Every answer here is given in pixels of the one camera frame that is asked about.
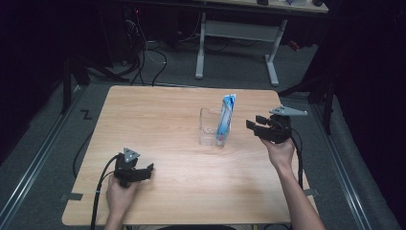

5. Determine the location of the black metal stand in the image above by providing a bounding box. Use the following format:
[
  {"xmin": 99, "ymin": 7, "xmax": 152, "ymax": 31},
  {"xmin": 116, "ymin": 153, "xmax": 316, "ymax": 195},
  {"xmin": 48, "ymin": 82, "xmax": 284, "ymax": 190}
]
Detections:
[
  {"xmin": 60, "ymin": 54, "xmax": 130, "ymax": 115},
  {"xmin": 278, "ymin": 73, "xmax": 337, "ymax": 136}
]

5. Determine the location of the metal floor rail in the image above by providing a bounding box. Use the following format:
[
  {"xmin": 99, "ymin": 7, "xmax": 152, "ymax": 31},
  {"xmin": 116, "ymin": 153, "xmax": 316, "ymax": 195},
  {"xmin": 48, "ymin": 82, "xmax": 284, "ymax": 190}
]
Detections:
[
  {"xmin": 308, "ymin": 101, "xmax": 374, "ymax": 230},
  {"xmin": 0, "ymin": 85, "xmax": 88, "ymax": 230}
]

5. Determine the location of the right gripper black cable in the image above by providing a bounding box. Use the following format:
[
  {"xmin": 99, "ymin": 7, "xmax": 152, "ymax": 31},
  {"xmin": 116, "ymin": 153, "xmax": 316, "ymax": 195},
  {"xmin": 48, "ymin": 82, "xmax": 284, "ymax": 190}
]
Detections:
[{"xmin": 288, "ymin": 126, "xmax": 305, "ymax": 190}]

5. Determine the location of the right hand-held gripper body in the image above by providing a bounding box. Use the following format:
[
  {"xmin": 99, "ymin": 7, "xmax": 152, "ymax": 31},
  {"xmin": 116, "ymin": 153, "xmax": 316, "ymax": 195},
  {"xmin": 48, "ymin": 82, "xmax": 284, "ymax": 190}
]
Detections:
[{"xmin": 254, "ymin": 104, "xmax": 309, "ymax": 145}]

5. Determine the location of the clear plastic holder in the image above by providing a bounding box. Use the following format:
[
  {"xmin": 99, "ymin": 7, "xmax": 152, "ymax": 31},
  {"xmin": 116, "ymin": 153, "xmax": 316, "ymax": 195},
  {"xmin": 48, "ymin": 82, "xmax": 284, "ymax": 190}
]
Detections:
[{"xmin": 198, "ymin": 107, "xmax": 232, "ymax": 148}]

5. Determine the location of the person's left hand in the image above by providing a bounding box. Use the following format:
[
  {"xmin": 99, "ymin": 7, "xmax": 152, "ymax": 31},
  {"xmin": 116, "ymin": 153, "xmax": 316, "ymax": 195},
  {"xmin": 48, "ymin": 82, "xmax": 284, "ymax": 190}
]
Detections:
[{"xmin": 105, "ymin": 173, "xmax": 141, "ymax": 219}]

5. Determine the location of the bundle of floor cables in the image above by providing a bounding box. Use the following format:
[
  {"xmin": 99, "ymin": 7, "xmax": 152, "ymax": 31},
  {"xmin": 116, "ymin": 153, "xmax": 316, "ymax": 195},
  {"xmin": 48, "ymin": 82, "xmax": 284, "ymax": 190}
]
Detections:
[{"xmin": 124, "ymin": 12, "xmax": 169, "ymax": 87}]

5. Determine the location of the desk with white metal frame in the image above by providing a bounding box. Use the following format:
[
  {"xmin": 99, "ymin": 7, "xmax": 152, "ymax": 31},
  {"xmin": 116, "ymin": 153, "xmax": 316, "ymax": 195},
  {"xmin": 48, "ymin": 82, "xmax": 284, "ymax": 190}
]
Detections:
[{"xmin": 194, "ymin": 0, "xmax": 329, "ymax": 87}]

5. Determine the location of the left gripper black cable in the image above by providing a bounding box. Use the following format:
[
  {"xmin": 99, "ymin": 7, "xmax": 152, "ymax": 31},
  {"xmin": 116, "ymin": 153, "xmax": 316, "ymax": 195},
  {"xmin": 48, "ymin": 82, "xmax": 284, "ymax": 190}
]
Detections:
[{"xmin": 90, "ymin": 154, "xmax": 121, "ymax": 230}]

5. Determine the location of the thin black floor cable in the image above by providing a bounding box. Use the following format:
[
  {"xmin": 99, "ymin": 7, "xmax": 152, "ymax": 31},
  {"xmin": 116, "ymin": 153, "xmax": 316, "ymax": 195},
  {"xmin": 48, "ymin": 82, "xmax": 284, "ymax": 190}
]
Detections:
[{"xmin": 72, "ymin": 129, "xmax": 96, "ymax": 179}]

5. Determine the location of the person's right hand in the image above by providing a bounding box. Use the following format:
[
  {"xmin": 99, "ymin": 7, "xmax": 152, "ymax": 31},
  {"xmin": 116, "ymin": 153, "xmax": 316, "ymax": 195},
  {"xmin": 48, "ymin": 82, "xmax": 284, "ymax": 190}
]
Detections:
[{"xmin": 259, "ymin": 136, "xmax": 297, "ymax": 173}]

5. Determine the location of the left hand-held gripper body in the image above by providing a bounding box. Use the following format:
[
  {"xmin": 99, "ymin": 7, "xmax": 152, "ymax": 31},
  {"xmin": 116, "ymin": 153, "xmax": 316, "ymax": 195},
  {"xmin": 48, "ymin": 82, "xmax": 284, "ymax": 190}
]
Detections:
[{"xmin": 113, "ymin": 147, "xmax": 147, "ymax": 189}]

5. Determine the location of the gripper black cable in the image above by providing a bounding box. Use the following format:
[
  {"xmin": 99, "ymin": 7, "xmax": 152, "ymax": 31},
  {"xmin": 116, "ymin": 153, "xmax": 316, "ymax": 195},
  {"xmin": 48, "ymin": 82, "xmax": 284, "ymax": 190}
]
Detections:
[
  {"xmin": 90, "ymin": 154, "xmax": 121, "ymax": 230},
  {"xmin": 288, "ymin": 126, "xmax": 305, "ymax": 190}
]

